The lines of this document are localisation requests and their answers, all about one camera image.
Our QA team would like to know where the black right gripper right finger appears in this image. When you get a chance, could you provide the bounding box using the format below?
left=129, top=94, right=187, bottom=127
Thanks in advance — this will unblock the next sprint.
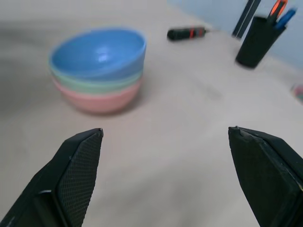
left=228, top=126, right=303, bottom=227

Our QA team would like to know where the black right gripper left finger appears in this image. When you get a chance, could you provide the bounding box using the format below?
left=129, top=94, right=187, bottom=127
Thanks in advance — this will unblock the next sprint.
left=0, top=128, right=104, bottom=227

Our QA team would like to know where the pink plastic bowl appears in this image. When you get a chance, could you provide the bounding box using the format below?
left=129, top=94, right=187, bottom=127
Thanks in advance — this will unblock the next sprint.
left=52, top=77, right=143, bottom=114

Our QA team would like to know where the green plastic bowl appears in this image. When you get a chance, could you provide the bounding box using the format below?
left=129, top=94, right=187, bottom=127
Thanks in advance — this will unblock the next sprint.
left=49, top=61, right=144, bottom=94

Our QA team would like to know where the blue plastic bowl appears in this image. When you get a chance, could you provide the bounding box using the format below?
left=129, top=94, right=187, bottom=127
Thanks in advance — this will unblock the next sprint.
left=49, top=28, right=147, bottom=80

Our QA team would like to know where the small multicoloured object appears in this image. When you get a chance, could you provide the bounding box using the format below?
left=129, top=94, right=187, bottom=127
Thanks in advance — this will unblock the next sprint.
left=291, top=83, right=303, bottom=105

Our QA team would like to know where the black pen holder cup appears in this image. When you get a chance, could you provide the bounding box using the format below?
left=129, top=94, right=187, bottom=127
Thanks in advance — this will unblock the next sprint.
left=235, top=15, right=287, bottom=69

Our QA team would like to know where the blue pen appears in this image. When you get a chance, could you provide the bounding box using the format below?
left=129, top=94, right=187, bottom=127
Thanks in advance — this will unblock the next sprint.
left=274, top=7, right=298, bottom=30

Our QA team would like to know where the black marker with red band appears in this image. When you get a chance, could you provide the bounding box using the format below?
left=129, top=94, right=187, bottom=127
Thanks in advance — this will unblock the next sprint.
left=167, top=26, right=206, bottom=42

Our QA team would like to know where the dark metal frame post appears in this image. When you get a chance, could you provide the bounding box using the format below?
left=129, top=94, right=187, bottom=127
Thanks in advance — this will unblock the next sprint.
left=232, top=0, right=260, bottom=39

